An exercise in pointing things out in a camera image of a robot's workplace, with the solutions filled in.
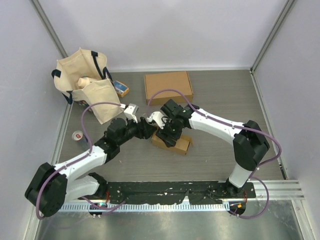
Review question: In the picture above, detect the red bull can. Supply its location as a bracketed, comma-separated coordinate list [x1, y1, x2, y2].
[71, 130, 90, 151]

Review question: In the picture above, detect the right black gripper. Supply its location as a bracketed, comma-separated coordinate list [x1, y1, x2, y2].
[155, 117, 182, 148]

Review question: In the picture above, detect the slotted cable duct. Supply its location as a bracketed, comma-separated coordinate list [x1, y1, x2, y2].
[59, 201, 230, 213]

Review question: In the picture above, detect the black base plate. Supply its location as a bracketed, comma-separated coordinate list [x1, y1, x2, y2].
[77, 180, 257, 206]

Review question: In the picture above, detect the cream bottle in bag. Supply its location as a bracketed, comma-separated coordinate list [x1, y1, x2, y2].
[77, 76, 99, 89]

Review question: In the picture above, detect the large brown cardboard box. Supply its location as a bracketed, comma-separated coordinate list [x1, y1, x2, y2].
[144, 71, 194, 106]

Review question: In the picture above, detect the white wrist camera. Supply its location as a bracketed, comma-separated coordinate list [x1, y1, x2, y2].
[146, 111, 165, 129]
[120, 103, 139, 123]

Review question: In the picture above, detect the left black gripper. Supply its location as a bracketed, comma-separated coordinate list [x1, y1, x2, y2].
[117, 114, 156, 146]

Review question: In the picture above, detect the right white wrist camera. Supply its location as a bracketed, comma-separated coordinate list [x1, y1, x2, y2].
[146, 111, 165, 129]

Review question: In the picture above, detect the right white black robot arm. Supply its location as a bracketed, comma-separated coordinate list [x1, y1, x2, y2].
[148, 99, 270, 198]

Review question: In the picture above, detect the left aluminium frame post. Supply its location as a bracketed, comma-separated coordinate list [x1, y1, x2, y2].
[30, 0, 68, 58]

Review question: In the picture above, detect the aluminium frame post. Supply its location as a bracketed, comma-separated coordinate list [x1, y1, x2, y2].
[250, 0, 297, 75]
[30, 0, 68, 58]

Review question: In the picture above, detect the right aluminium frame post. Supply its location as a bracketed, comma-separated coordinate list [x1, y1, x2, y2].
[250, 0, 297, 75]

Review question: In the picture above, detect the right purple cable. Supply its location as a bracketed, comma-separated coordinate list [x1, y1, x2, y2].
[146, 88, 283, 221]

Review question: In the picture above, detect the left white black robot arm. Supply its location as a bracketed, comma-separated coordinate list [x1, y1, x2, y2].
[24, 117, 157, 219]

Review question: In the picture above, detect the beige canvas tote bag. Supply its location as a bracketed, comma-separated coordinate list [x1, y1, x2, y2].
[51, 48, 123, 124]

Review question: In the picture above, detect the small blue orange box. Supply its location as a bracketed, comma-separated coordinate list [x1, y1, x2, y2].
[113, 80, 130, 98]

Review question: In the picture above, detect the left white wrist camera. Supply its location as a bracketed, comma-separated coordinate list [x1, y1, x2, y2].
[120, 103, 139, 123]

